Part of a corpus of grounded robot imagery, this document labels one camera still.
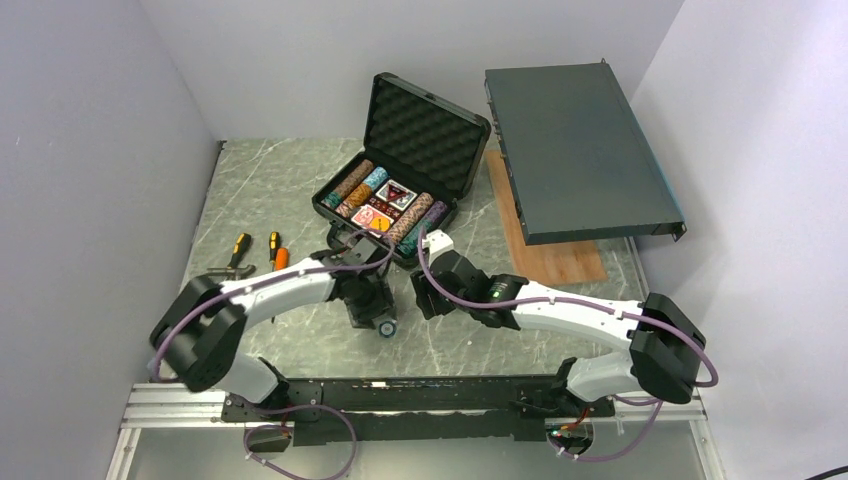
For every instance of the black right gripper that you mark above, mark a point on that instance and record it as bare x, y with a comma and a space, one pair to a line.
423, 299

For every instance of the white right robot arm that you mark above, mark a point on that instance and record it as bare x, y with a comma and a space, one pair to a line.
654, 347

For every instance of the purple chip stack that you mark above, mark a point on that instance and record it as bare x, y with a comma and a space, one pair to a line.
436, 211

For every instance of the brown blue chip row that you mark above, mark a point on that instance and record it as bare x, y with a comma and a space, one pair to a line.
410, 217

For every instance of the black yellow handled screwdriver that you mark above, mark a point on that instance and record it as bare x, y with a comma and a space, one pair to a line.
241, 247

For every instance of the black poker set case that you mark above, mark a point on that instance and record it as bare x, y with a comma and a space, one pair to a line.
423, 141

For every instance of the brown grey chip row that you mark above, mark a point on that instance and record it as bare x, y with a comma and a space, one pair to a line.
348, 184

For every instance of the red black all-in triangle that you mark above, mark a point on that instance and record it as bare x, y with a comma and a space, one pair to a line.
396, 194

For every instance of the red playing card deck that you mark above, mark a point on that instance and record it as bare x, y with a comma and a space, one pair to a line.
363, 216

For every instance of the blue playing card deck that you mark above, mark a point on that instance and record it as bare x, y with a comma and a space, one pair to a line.
396, 195

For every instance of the red die in case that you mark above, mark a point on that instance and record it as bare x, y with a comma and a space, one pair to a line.
384, 208

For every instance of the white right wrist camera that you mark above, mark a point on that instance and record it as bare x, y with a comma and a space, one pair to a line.
436, 243

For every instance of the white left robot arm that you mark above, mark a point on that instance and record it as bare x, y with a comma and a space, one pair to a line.
199, 336

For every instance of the green chip stack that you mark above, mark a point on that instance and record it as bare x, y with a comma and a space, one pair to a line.
408, 246

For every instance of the light blue chip stack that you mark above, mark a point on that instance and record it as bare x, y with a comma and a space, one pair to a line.
376, 178

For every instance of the wooden board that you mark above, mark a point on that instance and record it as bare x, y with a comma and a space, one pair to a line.
550, 264

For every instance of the orange yellow chip stack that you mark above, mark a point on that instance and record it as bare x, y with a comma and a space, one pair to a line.
354, 200

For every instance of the grey metal pipe fitting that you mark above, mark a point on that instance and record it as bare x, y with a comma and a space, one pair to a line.
232, 273

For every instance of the teal poker chip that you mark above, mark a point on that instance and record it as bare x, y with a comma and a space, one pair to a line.
387, 329

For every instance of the dark teal rack server box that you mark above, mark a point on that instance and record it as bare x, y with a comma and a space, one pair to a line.
579, 165

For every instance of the yellow big blind button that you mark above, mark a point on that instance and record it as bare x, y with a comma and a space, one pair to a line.
380, 223

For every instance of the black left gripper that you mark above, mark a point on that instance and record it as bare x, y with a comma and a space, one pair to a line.
362, 317

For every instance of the orange black handled screwdriver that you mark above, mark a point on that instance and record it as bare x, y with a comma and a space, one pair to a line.
278, 254

